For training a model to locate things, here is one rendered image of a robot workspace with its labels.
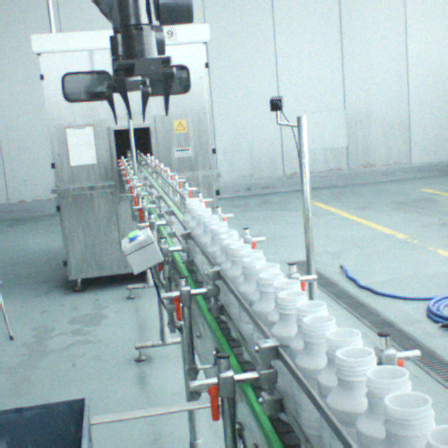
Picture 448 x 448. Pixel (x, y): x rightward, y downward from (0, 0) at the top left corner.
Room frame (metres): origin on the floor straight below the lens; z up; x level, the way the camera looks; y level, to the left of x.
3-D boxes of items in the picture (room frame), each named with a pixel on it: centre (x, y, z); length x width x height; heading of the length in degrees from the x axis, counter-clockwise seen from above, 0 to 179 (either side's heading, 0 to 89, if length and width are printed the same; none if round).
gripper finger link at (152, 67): (1.28, 0.10, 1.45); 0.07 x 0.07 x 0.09; 9
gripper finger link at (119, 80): (1.27, 0.13, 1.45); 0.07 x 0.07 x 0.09; 9
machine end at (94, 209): (6.69, 0.80, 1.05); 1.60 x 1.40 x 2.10; 9
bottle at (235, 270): (1.24, -0.03, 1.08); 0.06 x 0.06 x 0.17
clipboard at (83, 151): (5.86, 1.10, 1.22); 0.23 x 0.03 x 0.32; 99
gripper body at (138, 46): (1.28, 0.12, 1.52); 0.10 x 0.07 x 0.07; 99
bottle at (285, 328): (0.89, -0.08, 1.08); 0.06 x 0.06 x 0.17
